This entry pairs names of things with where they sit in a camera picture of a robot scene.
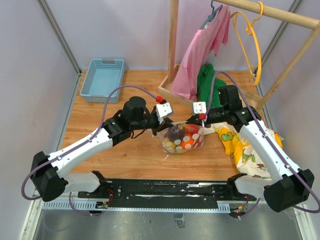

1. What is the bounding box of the clear zip top bag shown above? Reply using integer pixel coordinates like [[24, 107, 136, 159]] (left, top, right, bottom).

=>
[[154, 123, 205, 154]]

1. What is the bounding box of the dark red fake apple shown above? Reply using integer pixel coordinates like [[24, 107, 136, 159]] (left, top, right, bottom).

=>
[[164, 125, 186, 142]]

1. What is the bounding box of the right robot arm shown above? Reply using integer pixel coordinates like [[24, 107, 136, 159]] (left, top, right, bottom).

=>
[[187, 85, 320, 213]]

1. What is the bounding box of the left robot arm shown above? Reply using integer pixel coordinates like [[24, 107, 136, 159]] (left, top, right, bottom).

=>
[[29, 96, 173, 202]]

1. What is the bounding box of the red fake fruit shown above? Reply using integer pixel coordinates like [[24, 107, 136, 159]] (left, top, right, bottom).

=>
[[186, 124, 204, 149]]

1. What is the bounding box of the orange fake fruit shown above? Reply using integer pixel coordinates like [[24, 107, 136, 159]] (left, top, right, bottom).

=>
[[180, 133, 199, 150]]

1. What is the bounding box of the yellow fake fruit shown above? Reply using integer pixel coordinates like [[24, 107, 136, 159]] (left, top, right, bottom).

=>
[[162, 137, 183, 154]]

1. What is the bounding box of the green cloth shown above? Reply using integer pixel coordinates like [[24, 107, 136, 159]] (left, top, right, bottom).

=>
[[197, 63, 227, 108]]

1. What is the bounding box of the dinosaur print cloth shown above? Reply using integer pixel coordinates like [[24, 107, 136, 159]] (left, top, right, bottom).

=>
[[204, 122, 271, 179]]

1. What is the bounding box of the pink shirt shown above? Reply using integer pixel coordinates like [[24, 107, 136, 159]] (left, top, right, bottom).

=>
[[170, 4, 231, 100]]

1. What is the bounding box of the light blue plastic basket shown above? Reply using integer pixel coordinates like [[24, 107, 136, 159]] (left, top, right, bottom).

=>
[[80, 58, 125, 104]]

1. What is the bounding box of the teal hanger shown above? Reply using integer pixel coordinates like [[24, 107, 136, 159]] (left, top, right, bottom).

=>
[[199, 0, 223, 30]]

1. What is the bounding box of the yellow hanger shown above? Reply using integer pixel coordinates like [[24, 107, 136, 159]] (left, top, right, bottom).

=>
[[230, 1, 264, 86]]

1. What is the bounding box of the wooden clothes rack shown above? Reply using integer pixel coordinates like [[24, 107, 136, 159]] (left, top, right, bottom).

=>
[[157, 0, 320, 118]]

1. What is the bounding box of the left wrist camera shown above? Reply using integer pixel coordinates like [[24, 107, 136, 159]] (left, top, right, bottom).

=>
[[155, 102, 174, 124]]

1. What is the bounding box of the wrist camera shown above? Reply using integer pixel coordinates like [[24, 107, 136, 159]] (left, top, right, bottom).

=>
[[155, 102, 174, 124], [191, 101, 207, 120]]

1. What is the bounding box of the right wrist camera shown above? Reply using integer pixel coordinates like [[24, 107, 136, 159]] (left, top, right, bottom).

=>
[[191, 101, 207, 120]]

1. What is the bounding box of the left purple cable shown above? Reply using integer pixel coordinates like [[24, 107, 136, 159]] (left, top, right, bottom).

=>
[[20, 85, 163, 216]]

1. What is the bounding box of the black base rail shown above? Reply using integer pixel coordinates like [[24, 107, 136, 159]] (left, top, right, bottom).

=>
[[71, 178, 256, 213]]

